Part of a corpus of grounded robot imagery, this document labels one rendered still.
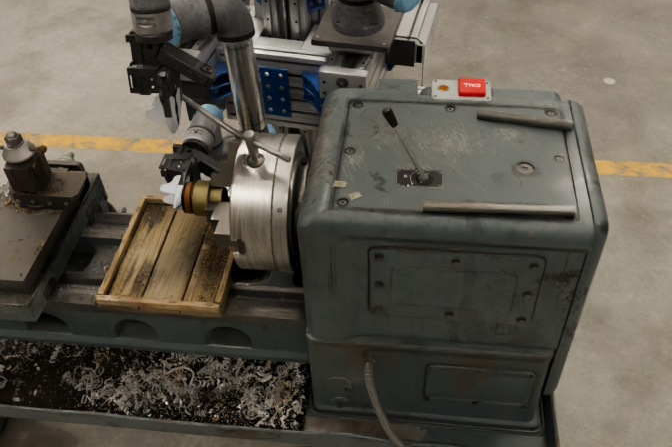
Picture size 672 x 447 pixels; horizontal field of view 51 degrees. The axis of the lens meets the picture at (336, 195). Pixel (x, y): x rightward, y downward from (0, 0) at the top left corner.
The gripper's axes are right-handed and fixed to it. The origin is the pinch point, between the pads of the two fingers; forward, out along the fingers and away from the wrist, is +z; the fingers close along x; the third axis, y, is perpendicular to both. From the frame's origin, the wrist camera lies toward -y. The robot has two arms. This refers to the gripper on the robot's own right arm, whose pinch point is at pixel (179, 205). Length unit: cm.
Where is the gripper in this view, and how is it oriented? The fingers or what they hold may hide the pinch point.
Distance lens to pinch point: 166.3
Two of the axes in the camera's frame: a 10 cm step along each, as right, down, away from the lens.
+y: -9.9, -0.7, 1.2
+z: -1.3, 6.8, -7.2
